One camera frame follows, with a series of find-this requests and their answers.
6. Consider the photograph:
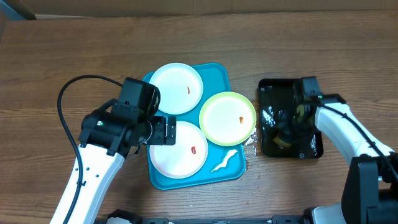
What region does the black rectangular tray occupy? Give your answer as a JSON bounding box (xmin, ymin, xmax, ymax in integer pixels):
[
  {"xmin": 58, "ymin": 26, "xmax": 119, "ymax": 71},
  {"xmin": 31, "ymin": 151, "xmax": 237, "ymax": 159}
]
[{"xmin": 258, "ymin": 78, "xmax": 323, "ymax": 159}]

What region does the light green plate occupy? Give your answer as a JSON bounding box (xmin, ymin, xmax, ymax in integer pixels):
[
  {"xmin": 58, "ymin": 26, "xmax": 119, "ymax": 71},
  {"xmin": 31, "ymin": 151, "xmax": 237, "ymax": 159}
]
[{"xmin": 199, "ymin": 91, "xmax": 256, "ymax": 146}]

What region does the green yellow sponge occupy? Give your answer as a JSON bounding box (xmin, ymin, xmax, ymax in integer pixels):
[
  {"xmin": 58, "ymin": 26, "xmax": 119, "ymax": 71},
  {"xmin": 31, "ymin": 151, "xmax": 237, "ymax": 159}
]
[{"xmin": 273, "ymin": 135, "xmax": 292, "ymax": 148}]

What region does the teal plastic tray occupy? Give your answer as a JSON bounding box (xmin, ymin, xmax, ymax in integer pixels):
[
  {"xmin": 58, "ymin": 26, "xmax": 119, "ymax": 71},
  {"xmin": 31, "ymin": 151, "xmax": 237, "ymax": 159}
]
[{"xmin": 147, "ymin": 62, "xmax": 246, "ymax": 190}]

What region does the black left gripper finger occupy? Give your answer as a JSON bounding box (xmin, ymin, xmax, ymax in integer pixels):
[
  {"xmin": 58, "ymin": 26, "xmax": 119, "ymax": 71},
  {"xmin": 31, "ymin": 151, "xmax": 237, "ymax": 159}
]
[
  {"xmin": 165, "ymin": 129, "xmax": 176, "ymax": 146},
  {"xmin": 167, "ymin": 116, "xmax": 177, "ymax": 130}
]

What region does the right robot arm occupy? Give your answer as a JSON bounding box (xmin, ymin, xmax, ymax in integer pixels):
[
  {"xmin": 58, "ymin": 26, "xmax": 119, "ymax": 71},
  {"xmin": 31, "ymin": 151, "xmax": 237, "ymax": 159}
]
[{"xmin": 274, "ymin": 77, "xmax": 397, "ymax": 224}]

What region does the white plate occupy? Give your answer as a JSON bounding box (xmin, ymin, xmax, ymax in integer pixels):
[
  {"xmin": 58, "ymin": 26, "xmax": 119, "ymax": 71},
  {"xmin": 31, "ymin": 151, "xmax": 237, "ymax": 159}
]
[
  {"xmin": 149, "ymin": 121, "xmax": 208, "ymax": 179},
  {"xmin": 149, "ymin": 63, "xmax": 204, "ymax": 114}
]

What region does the white soap smear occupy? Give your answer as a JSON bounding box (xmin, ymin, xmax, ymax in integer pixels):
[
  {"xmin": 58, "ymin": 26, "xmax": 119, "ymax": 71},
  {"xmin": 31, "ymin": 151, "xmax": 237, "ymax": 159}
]
[{"xmin": 211, "ymin": 149, "xmax": 238, "ymax": 172}]

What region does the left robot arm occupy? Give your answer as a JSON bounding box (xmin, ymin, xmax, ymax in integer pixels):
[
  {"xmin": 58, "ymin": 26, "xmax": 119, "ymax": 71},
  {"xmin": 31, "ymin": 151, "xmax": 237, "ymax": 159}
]
[{"xmin": 51, "ymin": 76, "xmax": 177, "ymax": 223}]

